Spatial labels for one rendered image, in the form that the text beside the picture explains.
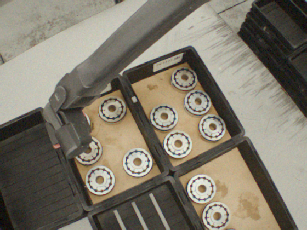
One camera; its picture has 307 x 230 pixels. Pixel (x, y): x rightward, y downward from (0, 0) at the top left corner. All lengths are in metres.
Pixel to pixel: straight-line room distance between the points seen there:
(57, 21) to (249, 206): 2.03
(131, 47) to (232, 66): 0.95
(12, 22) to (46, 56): 1.26
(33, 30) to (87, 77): 1.96
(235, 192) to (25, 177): 0.77
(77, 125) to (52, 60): 0.81
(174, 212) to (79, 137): 0.53
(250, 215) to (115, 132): 0.58
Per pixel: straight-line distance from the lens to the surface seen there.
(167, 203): 0.99
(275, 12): 2.03
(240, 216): 1.05
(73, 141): 0.58
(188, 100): 1.05
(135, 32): 0.46
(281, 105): 1.38
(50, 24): 2.45
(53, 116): 0.61
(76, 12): 2.47
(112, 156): 1.01
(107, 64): 0.49
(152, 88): 1.09
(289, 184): 1.29
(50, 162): 1.05
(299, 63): 2.01
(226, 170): 1.04
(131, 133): 1.02
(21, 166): 1.09
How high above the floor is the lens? 1.81
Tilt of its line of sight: 69 degrees down
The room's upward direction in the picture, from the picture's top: 8 degrees clockwise
